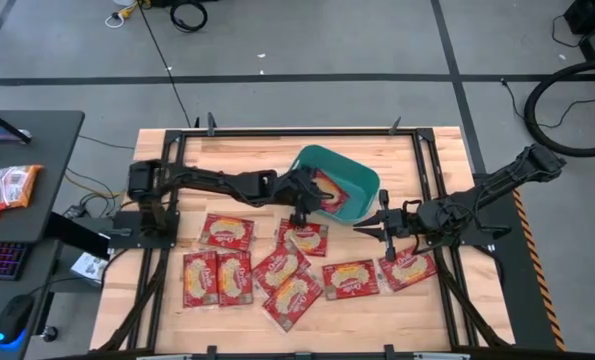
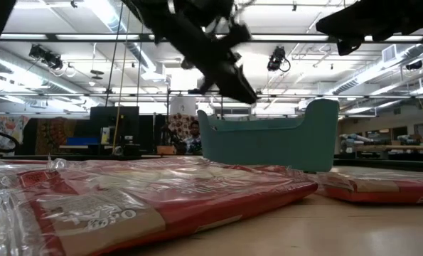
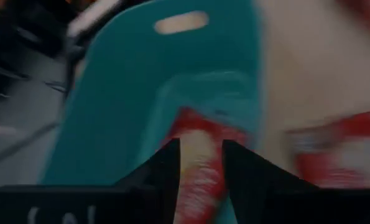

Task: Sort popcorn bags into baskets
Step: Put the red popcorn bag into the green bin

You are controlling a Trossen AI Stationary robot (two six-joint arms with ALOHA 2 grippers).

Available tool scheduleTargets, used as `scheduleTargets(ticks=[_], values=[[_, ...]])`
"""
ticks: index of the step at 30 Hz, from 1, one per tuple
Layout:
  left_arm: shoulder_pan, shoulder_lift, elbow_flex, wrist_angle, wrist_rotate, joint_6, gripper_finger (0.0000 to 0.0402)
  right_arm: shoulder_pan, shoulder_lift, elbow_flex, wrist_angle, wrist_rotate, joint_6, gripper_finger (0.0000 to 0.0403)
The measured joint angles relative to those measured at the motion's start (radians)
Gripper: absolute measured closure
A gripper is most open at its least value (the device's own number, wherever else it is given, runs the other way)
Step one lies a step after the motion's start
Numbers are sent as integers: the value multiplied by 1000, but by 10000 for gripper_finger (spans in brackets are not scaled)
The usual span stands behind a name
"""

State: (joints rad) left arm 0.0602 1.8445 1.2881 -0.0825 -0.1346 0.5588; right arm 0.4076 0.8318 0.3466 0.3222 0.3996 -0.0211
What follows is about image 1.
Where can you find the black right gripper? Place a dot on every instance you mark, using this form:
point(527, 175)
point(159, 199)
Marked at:
point(399, 224)

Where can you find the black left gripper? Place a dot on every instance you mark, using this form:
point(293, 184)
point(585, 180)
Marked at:
point(299, 192)

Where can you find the red popcorn bag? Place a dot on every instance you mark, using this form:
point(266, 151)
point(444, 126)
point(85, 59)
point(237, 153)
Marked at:
point(338, 197)
point(350, 279)
point(226, 231)
point(309, 240)
point(200, 278)
point(409, 270)
point(279, 265)
point(292, 300)
point(234, 277)

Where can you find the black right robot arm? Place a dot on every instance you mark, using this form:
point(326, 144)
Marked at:
point(502, 180)

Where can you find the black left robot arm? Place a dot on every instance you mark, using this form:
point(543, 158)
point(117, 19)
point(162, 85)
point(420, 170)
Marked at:
point(217, 180)

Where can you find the teal plastic basket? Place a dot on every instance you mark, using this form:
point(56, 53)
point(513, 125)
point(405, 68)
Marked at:
point(357, 175)

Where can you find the white paper booklet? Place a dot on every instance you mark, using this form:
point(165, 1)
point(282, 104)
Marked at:
point(89, 267)

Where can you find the black power strip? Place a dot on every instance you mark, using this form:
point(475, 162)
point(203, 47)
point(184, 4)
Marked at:
point(74, 211)

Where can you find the black desk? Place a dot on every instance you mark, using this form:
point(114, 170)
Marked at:
point(52, 150)

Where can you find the black caster wheel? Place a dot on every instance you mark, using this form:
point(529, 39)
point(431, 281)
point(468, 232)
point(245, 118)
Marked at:
point(49, 333)

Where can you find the orange snack bag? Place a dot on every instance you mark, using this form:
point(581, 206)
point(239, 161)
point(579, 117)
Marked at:
point(12, 187)

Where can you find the backlit black keyboard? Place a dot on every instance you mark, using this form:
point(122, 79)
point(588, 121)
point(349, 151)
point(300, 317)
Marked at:
point(2, 260)

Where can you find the black computer mouse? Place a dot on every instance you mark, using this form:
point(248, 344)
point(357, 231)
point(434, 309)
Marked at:
point(14, 315)

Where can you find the hazard-striped black mount plate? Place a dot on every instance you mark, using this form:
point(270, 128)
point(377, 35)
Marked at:
point(522, 280)

